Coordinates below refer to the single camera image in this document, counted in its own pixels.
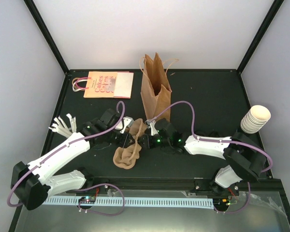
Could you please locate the perforated white metal rail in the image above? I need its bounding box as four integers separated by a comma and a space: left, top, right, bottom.
43, 196, 214, 209

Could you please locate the stack of white paper cups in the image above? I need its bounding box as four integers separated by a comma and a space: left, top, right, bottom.
240, 105, 271, 134

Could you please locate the printed orange paper bag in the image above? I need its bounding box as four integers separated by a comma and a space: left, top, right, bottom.
72, 71, 134, 99

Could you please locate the purple cable loop at rail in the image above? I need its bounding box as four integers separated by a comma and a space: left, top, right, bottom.
77, 179, 128, 215

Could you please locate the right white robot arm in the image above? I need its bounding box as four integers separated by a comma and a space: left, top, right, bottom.
138, 118, 273, 195

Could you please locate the brown pulp cup carrier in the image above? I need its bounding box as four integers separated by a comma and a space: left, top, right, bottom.
113, 118, 147, 170

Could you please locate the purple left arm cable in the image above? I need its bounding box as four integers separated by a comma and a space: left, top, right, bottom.
8, 101, 126, 208

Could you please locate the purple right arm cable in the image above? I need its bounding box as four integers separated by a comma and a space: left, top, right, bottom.
148, 101, 274, 213

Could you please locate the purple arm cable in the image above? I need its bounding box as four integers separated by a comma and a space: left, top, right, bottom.
8, 101, 126, 208
148, 101, 274, 213

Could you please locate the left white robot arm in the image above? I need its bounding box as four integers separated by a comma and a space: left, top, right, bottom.
11, 109, 134, 210

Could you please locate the brown paper bag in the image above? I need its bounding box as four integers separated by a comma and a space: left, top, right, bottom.
139, 53, 179, 120

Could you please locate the white plastic cutlery bundle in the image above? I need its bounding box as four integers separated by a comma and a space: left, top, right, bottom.
49, 114, 77, 138

